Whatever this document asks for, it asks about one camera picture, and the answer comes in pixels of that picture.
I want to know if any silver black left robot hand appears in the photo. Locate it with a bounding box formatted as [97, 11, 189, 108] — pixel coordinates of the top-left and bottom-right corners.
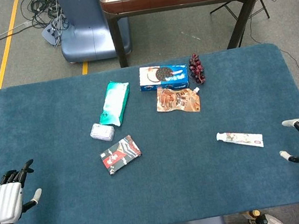
[0, 158, 47, 224]

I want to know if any white toothpaste tube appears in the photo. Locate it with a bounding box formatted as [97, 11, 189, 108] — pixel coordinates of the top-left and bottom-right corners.
[215, 125, 265, 155]

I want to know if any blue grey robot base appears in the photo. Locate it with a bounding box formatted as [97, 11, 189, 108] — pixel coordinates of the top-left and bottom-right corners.
[53, 0, 134, 66]

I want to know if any dark glass bottle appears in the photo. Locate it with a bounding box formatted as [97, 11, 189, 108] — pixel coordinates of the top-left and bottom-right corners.
[246, 208, 270, 224]

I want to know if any small lavender tissue pack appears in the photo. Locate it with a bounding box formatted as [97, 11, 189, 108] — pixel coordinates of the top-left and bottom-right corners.
[88, 120, 117, 144]

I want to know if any black red printed box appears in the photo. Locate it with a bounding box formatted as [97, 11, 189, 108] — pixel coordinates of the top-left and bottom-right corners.
[97, 133, 145, 177]

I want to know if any green wet wipes pack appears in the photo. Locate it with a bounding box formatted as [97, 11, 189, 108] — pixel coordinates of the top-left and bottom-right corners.
[93, 79, 136, 130]

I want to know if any dark red grape bunch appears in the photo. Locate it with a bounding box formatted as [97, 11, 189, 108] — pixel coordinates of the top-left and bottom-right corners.
[187, 52, 207, 86]

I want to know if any blue table mat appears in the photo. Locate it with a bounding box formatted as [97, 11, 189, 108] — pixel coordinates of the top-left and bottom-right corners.
[0, 38, 299, 224]

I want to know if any brown spout pouch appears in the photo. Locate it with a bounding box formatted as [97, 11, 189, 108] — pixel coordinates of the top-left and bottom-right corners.
[153, 81, 205, 118]

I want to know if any blue cookie box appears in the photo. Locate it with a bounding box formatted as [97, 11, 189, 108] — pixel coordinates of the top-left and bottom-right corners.
[137, 60, 191, 94]

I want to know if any black floor cable bundle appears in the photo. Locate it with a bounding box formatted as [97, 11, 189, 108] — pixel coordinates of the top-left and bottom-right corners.
[17, 0, 74, 52]

